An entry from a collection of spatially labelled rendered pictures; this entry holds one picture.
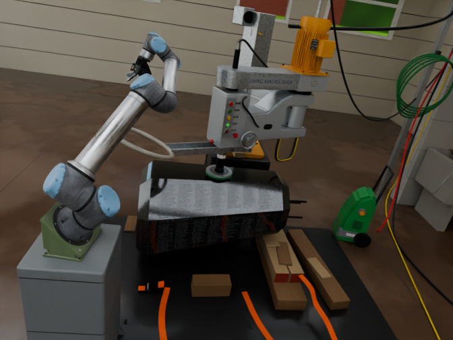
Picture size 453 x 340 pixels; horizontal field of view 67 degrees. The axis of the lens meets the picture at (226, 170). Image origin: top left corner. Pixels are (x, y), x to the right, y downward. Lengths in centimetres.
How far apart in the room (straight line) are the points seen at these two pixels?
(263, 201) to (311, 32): 134
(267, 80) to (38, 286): 189
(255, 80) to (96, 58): 672
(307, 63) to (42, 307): 234
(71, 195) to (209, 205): 128
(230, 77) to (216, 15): 610
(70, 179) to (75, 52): 750
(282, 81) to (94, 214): 165
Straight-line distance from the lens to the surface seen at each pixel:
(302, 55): 281
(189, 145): 260
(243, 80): 246
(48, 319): 209
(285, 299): 284
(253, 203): 277
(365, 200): 371
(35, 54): 940
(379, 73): 963
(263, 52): 334
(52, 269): 185
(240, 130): 258
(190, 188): 268
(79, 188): 167
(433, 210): 496
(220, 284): 279
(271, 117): 272
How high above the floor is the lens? 207
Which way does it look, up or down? 26 degrees down
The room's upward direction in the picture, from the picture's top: 9 degrees clockwise
